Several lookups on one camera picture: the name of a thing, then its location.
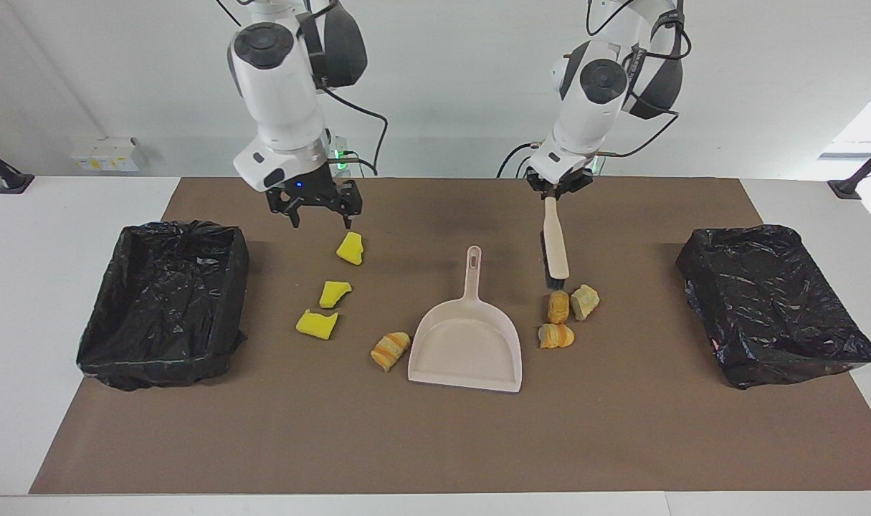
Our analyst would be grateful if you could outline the yellow sponge piece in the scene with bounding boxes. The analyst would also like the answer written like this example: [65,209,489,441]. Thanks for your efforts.
[335,231,365,267]
[318,280,353,310]
[295,308,340,339]

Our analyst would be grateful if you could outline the beige brush black bristles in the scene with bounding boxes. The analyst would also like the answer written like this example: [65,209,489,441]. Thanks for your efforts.
[540,196,571,291]

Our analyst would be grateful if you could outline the pale bread chunk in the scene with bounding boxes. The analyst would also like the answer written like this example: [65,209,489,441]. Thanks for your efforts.
[571,285,600,321]

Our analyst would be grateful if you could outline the striped croissant piece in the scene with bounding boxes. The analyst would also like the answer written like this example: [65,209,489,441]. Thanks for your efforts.
[538,323,576,350]
[371,331,411,373]

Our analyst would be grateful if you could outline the beige plastic dustpan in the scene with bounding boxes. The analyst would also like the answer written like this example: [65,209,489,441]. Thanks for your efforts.
[407,245,523,393]

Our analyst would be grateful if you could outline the bin with black bag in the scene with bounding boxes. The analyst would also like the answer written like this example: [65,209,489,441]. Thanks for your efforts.
[77,220,251,392]
[675,224,871,391]

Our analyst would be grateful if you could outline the brown table mat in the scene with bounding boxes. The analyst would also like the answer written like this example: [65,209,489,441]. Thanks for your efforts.
[29,177,871,495]

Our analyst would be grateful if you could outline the black base cable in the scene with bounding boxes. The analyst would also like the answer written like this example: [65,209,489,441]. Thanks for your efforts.
[496,142,540,178]

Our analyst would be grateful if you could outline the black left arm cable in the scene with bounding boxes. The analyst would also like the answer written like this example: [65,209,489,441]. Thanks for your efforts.
[586,0,694,158]

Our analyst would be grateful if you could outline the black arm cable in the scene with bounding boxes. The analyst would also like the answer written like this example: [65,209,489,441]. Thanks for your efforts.
[320,79,390,178]
[586,0,694,158]

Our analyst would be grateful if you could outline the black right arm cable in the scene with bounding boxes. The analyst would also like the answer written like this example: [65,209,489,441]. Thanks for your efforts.
[320,79,390,178]

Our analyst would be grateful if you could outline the white wall socket box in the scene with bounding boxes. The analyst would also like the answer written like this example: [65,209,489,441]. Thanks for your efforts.
[71,138,141,173]

